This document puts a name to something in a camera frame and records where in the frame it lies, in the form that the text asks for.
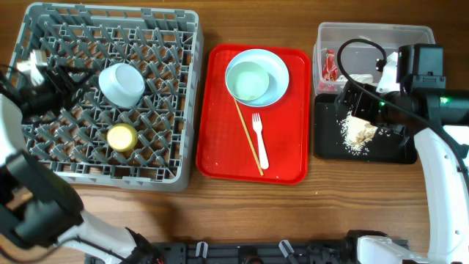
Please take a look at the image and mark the white tissue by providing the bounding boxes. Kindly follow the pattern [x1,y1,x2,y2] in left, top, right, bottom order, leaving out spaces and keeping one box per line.
[336,74,374,84]

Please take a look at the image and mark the clear plastic bin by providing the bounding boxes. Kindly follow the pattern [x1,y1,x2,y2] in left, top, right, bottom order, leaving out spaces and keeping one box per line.
[313,22,435,95]

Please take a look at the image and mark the right black cable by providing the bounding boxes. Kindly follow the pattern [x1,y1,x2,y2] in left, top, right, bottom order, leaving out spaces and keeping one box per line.
[336,38,469,191]

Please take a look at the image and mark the wooden chopstick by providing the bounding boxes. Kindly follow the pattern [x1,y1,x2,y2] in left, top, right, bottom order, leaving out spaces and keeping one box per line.
[233,99,264,177]

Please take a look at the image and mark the yellow plastic cup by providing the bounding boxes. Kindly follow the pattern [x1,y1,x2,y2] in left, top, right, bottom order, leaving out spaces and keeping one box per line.
[106,123,138,152]

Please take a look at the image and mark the light green bowl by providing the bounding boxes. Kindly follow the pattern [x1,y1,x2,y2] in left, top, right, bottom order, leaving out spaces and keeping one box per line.
[225,62,270,101]

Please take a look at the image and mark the light blue plate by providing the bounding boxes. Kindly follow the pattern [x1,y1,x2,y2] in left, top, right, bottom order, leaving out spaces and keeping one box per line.
[224,48,289,108]

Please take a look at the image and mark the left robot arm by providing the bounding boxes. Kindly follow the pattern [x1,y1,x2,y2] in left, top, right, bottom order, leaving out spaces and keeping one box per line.
[1,66,165,263]

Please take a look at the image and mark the light blue bowl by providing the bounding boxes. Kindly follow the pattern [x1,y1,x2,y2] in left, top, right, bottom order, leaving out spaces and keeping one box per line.
[98,63,145,108]

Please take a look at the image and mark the red snack wrapper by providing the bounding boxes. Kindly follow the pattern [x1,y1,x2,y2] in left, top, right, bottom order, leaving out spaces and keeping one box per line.
[322,49,338,81]

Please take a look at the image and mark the red serving tray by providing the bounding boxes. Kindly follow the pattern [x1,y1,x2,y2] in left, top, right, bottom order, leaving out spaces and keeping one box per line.
[196,43,311,185]

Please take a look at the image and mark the white plastic fork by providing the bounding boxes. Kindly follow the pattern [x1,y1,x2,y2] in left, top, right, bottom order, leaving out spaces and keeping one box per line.
[252,113,269,169]

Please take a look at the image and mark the grey dishwasher rack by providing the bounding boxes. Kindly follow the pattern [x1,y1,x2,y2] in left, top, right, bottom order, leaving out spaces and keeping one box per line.
[10,3,204,191]

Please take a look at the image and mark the rice food scraps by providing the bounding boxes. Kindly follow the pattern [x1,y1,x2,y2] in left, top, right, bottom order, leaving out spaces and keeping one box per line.
[338,111,391,156]

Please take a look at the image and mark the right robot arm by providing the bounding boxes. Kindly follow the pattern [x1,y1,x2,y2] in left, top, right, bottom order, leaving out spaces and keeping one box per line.
[336,43,468,263]

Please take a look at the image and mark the black waste tray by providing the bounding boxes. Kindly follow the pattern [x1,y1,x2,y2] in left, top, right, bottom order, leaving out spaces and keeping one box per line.
[314,93,417,164]

